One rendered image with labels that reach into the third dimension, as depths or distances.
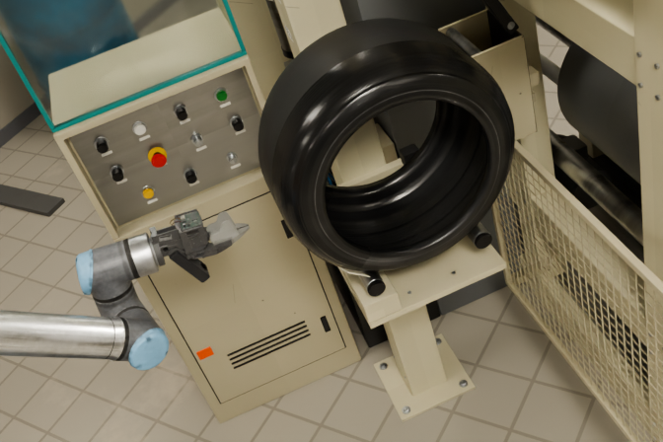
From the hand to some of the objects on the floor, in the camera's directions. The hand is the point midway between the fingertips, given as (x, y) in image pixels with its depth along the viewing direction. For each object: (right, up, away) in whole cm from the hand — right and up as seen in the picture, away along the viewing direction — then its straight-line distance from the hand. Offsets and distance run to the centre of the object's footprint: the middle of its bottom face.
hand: (244, 230), depth 185 cm
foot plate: (+51, -55, +98) cm, 123 cm away
